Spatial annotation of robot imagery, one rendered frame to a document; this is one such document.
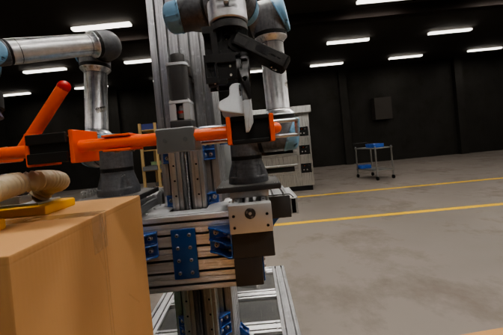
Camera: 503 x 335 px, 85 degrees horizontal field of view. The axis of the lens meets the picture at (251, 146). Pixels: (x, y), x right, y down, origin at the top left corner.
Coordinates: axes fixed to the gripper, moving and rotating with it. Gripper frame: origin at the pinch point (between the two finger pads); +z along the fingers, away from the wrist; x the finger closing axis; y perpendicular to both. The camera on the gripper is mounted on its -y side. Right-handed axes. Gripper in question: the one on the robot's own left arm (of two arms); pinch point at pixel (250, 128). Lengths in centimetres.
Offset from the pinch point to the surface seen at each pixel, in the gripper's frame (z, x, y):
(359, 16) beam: -263, -544, -283
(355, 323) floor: 119, -119, -56
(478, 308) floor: 120, -120, -137
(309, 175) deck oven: 79, -581, -143
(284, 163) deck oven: 46, -583, -87
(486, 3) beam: -262, -535, -562
